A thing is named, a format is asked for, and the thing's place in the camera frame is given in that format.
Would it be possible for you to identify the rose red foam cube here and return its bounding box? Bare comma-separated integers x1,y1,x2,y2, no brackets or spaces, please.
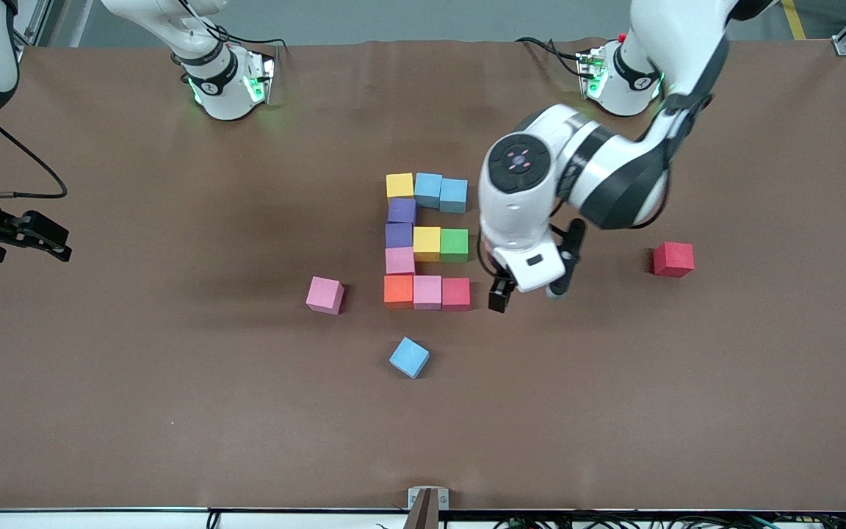
441,277,472,312

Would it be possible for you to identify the silver connector box green light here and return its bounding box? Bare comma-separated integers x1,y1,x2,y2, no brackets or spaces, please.
243,55,277,105
576,48,607,100

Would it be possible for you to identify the green foam cube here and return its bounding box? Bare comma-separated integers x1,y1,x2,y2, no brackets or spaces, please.
440,228,469,265

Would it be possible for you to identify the brown table mat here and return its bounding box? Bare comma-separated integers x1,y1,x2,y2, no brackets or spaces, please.
0,37,846,513

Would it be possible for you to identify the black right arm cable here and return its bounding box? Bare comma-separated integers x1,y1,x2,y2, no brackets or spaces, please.
0,116,69,201

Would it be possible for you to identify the blue foam cube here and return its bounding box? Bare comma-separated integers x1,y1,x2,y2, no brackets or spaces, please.
414,173,444,209
440,179,469,215
388,337,431,380

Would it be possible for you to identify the pink foam cube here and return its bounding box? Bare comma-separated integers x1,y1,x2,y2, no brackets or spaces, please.
305,276,345,316
385,247,416,276
413,276,444,311

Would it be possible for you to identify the orange foam cube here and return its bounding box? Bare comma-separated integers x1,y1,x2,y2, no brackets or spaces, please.
383,274,416,309

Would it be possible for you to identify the black base cable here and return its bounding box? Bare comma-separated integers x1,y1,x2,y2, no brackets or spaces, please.
517,37,587,78

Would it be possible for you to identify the grey metal bracket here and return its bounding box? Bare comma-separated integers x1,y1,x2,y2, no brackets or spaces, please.
408,486,450,529

